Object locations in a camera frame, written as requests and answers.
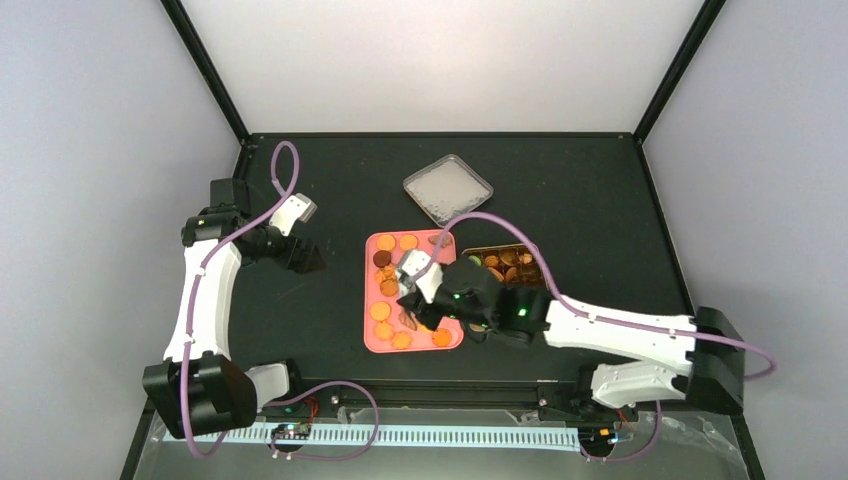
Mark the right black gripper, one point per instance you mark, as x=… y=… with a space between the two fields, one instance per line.
x=413 y=301

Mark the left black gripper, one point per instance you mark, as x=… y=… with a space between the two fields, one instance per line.
x=300 y=262

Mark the pink plastic tray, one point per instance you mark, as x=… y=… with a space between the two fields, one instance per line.
x=380 y=285

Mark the gold cookie tin box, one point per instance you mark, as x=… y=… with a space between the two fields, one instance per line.
x=511 y=264

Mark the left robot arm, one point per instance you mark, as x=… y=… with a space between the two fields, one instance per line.
x=197 y=389

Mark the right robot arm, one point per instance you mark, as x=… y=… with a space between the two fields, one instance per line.
x=698 y=359

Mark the dark chocolate cookie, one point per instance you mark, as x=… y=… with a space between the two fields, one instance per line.
x=382 y=258

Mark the brown flower cookie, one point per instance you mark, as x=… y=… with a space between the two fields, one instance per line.
x=442 y=241

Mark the orange round cookie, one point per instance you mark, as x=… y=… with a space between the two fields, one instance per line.
x=408 y=242
x=386 y=242

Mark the clear plastic lid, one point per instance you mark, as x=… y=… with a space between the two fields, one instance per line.
x=447 y=188

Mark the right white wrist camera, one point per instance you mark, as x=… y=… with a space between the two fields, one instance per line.
x=418 y=273

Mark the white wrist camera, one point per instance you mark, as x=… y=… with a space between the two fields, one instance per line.
x=418 y=273
x=296 y=208

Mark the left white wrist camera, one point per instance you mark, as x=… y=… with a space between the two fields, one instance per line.
x=296 y=208

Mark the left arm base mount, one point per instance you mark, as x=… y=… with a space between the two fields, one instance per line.
x=308 y=402

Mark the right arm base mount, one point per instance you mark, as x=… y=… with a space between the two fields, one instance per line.
x=565 y=402

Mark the white slotted cable duct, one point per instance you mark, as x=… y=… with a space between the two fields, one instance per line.
x=437 y=436

